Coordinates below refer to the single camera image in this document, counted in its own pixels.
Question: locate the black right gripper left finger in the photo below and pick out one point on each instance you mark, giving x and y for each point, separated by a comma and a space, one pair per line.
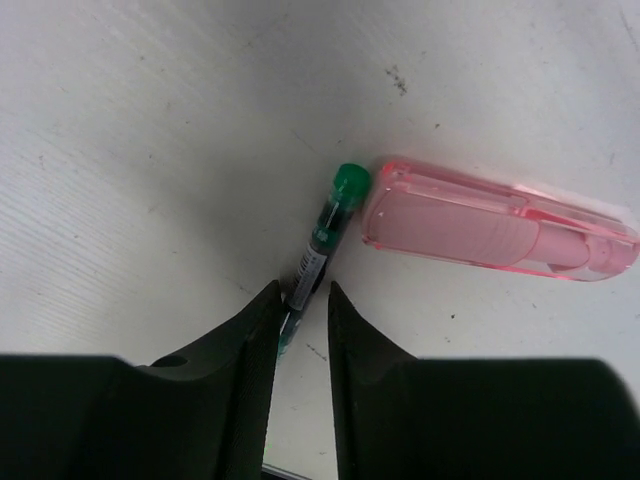
200, 412

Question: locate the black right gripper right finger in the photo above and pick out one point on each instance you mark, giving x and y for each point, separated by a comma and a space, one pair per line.
397, 416

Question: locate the green ink pen refill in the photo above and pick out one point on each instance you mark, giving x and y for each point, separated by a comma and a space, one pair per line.
349, 189

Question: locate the pink translucent stapler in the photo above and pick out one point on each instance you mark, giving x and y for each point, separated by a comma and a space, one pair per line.
421, 209

